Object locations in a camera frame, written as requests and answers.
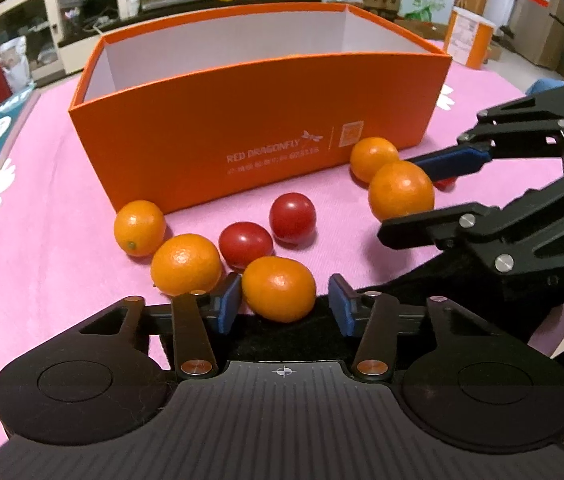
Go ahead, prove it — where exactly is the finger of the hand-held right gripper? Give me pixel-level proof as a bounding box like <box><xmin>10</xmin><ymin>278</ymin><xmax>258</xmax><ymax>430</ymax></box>
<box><xmin>377</xmin><ymin>162</ymin><xmax>564</xmax><ymax>276</ymax></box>
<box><xmin>406</xmin><ymin>97</ymin><xmax>564</xmax><ymax>183</ymax></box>

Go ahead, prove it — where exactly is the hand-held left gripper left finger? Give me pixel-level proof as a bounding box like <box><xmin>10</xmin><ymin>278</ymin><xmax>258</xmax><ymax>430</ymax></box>
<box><xmin>78</xmin><ymin>272</ymin><xmax>243</xmax><ymax>381</ymax></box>

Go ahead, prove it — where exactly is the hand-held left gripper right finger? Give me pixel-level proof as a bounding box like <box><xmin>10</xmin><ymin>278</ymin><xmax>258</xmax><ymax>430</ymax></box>
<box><xmin>328</xmin><ymin>274</ymin><xmax>500</xmax><ymax>382</ymax></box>

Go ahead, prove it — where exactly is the small orange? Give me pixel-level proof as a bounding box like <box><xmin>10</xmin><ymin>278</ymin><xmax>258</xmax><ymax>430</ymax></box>
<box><xmin>151</xmin><ymin>234</ymin><xmax>223</xmax><ymax>296</ymax></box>
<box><xmin>350</xmin><ymin>136</ymin><xmax>400</xmax><ymax>183</ymax></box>
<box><xmin>368</xmin><ymin>161</ymin><xmax>435</xmax><ymax>222</ymax></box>
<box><xmin>241</xmin><ymin>256</ymin><xmax>317</xmax><ymax>323</ymax></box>
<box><xmin>114</xmin><ymin>200</ymin><xmax>167</xmax><ymax>257</ymax></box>

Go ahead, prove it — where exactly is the orange cardboard box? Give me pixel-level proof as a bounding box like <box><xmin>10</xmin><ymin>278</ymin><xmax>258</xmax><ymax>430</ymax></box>
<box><xmin>68</xmin><ymin>2</ymin><xmax>453</xmax><ymax>216</ymax></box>

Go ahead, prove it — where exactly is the orange and white floor box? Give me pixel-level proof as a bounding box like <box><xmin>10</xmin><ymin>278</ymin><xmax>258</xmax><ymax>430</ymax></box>
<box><xmin>444</xmin><ymin>7</ymin><xmax>498</xmax><ymax>68</ymax></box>

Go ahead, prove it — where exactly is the pink daisy print tablecloth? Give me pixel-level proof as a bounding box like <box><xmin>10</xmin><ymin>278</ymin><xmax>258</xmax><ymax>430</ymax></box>
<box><xmin>0</xmin><ymin>35</ymin><xmax>564</xmax><ymax>461</ymax></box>

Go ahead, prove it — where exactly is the white and black TV stand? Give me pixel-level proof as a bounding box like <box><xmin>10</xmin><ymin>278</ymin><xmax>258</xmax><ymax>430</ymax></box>
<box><xmin>56</xmin><ymin>0</ymin><xmax>363</xmax><ymax>81</ymax></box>

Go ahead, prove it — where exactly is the white plastic bag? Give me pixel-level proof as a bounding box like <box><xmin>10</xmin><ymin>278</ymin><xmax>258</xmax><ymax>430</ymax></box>
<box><xmin>0</xmin><ymin>37</ymin><xmax>30</xmax><ymax>93</ymax></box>

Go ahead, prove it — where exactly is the white glass door cabinet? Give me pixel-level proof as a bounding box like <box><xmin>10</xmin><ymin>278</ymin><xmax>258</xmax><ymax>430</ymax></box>
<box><xmin>0</xmin><ymin>0</ymin><xmax>67</xmax><ymax>83</ymax></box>

